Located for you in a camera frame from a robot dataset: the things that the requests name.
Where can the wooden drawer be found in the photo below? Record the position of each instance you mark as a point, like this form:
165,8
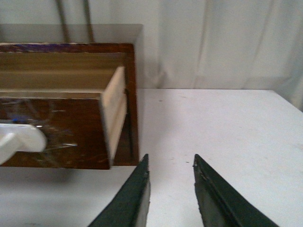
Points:
81,112

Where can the white drawer handle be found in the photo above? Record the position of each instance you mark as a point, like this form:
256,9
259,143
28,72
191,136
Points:
20,137

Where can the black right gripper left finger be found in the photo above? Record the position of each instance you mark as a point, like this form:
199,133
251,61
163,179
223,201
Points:
130,206

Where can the dark wooden drawer cabinet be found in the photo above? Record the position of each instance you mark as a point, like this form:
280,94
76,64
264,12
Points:
80,46

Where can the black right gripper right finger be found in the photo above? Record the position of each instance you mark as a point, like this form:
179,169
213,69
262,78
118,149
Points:
220,205

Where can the white backdrop curtain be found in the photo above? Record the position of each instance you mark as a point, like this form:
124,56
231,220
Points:
213,44

